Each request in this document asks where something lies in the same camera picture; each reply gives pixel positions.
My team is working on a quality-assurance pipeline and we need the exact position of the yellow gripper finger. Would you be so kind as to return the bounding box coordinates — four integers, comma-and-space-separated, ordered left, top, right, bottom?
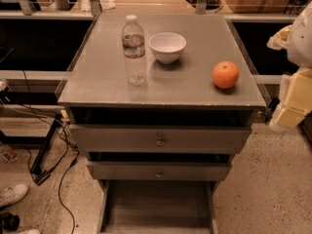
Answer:
269, 67, 312, 131
267, 25, 292, 51

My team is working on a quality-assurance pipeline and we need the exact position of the clear plastic water bottle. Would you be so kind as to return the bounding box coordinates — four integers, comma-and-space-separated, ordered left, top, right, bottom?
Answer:
121, 15, 147, 86

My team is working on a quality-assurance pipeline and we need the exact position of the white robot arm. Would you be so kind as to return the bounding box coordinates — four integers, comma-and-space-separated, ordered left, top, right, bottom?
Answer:
267, 2, 312, 132

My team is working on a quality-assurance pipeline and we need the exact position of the grey drawer cabinet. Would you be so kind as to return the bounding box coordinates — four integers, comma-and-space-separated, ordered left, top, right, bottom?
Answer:
54, 13, 272, 234

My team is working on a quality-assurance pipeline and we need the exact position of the open bottom drawer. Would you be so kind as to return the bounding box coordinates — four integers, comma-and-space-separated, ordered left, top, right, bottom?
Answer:
97, 180, 218, 234

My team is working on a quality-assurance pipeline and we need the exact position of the top grey drawer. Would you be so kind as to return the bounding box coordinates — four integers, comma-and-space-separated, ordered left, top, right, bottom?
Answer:
70, 124, 251, 154

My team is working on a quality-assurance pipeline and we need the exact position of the grey drawer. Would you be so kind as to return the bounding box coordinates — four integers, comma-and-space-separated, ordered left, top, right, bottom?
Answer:
87, 161, 231, 181
70, 124, 251, 154

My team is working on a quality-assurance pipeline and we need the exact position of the middle grey drawer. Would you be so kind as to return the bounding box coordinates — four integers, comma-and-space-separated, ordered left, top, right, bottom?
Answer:
87, 161, 231, 181

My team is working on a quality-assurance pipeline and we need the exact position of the orange fruit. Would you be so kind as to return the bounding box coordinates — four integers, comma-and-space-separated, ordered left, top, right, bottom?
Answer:
212, 61, 239, 89

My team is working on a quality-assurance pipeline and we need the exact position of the white ceramic bowl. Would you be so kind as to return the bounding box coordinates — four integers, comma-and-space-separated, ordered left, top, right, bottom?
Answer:
148, 32, 187, 64

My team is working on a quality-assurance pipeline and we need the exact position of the white cloth on shelf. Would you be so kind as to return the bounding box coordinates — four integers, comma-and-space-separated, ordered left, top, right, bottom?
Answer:
78, 0, 116, 12

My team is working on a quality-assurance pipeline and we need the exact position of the black metal stand leg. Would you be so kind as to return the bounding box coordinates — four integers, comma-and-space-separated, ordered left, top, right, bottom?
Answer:
30, 114, 61, 185

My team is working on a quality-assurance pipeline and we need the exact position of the white sneaker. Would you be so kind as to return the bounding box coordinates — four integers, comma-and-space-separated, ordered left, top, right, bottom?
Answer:
0, 184, 29, 208

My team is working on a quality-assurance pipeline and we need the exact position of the black round floor object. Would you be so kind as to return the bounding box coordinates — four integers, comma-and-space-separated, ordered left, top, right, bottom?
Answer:
0, 212, 20, 234

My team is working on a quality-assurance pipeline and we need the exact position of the black floor cable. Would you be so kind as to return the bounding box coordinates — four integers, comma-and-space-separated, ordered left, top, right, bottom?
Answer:
19, 70, 81, 234

